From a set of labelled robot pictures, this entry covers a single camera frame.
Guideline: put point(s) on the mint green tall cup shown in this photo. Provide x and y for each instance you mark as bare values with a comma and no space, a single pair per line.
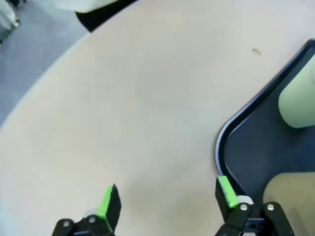
297,103

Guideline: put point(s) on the tall brown cup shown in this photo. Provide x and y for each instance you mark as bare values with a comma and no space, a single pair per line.
295,189

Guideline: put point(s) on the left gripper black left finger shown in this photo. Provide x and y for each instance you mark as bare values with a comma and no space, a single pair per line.
113,209

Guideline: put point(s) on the dark plastic serving tray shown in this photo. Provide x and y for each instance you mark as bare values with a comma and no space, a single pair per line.
258,147

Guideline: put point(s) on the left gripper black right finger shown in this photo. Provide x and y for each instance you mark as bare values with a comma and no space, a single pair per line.
227,196

